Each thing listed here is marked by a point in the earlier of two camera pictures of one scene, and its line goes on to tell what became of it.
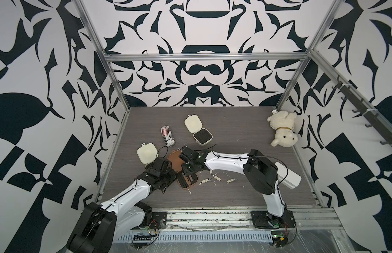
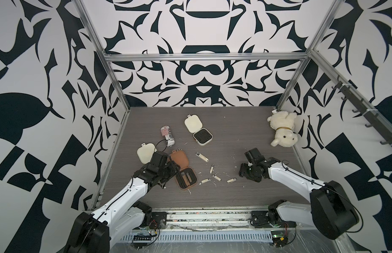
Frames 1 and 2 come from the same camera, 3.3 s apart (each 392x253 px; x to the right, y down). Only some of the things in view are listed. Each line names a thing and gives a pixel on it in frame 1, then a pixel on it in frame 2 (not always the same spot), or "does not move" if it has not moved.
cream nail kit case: x=202 y=136 does not move
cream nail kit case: x=147 y=153 does not move
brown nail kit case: x=183 y=181 does not move
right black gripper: x=185 y=171 -> x=242 y=173
